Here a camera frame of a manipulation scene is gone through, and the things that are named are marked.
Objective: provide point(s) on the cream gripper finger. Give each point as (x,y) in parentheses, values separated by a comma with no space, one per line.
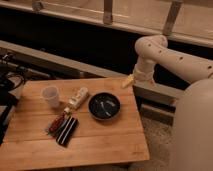
(129,80)

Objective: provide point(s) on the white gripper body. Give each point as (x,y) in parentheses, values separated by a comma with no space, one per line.
(144,70)

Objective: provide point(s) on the dark ceramic bowl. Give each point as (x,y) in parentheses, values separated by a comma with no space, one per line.
(104,106)

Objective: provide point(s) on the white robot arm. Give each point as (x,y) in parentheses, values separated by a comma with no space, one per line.
(192,131)

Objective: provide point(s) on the white tube bottle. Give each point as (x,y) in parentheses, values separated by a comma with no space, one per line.
(77,99)

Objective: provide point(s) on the wooden cutting board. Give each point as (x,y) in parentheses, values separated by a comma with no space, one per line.
(26,145)

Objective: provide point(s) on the translucent plastic cup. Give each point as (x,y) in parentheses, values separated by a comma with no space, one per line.
(51,95)

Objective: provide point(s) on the black white striped case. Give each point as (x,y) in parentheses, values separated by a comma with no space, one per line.
(67,131)

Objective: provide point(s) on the metal window frame rail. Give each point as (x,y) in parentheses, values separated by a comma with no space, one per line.
(187,21)

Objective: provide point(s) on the red handled multitool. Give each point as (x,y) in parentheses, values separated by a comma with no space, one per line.
(56,124)

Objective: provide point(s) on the black equipment with cables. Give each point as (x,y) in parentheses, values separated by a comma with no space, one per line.
(10,79)

